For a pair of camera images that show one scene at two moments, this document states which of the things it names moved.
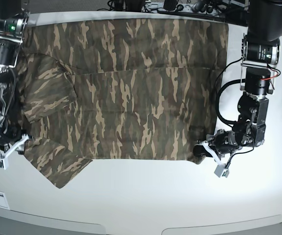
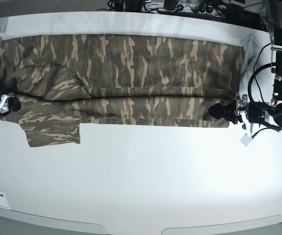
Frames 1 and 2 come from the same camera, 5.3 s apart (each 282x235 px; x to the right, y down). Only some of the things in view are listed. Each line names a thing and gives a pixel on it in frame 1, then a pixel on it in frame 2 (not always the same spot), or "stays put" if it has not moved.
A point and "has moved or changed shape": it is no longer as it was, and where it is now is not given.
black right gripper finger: x=199 y=151 → x=228 y=112
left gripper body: x=4 y=136 → x=5 y=110
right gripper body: x=223 y=142 → x=254 y=112
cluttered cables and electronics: x=234 y=11 stays put
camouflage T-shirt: x=120 y=89 has moved or changed shape
